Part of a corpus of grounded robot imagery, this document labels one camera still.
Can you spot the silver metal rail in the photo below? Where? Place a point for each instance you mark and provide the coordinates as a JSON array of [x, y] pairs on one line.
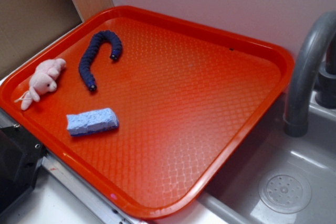
[[61, 196]]

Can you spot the red plastic tray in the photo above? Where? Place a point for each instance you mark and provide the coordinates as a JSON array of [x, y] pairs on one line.
[[185, 95]]

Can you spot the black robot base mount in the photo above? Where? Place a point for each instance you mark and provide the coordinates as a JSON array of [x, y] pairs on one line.
[[21, 158]]

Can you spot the brown cardboard panel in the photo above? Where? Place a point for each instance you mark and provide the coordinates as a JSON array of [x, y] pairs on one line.
[[28, 26]]

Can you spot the light blue sponge block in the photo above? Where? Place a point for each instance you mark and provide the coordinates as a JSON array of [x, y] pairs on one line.
[[90, 122]]

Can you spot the dark blue segmented toy snake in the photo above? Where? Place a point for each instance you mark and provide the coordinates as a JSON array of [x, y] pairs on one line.
[[92, 50]]

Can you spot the pink plush bunny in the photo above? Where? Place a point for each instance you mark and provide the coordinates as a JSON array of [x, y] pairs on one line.
[[42, 81]]

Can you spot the dark grey faucet knob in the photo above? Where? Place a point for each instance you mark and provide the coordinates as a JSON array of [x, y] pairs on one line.
[[325, 84]]

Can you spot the grey curved faucet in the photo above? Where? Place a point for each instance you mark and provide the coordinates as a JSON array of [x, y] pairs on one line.
[[305, 73]]

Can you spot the grey plastic sink basin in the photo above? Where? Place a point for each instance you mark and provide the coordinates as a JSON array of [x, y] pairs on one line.
[[275, 178]]

